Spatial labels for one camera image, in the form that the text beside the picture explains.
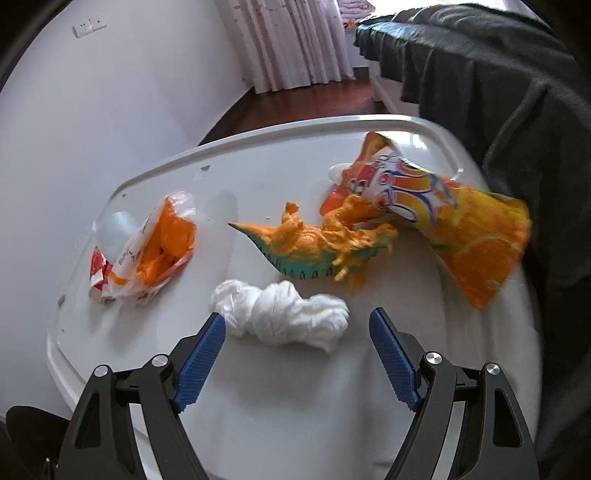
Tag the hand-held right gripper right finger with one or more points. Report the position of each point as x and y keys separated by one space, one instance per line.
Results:
x=395 y=360

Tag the folded pink bedding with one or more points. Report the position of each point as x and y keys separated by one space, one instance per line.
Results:
x=354 y=11

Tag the dark blanket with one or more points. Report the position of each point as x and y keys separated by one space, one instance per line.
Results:
x=508 y=92

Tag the white bed frame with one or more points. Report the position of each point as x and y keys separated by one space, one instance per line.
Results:
x=392 y=94

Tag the white wall socket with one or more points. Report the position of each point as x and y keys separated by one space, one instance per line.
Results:
x=88 y=26

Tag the person's black clothing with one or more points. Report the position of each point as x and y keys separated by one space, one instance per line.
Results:
x=27 y=438

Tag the white plastic storage box lid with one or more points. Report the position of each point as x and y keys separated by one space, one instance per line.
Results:
x=277 y=184

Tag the white tissue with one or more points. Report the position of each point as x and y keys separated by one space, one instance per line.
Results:
x=277 y=314

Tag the pink patterned curtain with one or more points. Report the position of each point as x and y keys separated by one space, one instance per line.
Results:
x=286 y=41

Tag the orange dinosaur toy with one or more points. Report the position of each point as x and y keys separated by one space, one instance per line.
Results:
x=300 y=240

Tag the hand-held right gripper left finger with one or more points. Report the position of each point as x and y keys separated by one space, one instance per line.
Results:
x=198 y=364

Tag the orange juice pouch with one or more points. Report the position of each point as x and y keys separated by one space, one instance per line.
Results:
x=471 y=230

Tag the orange red plastic bag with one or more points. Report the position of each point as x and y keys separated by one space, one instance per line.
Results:
x=161 y=244

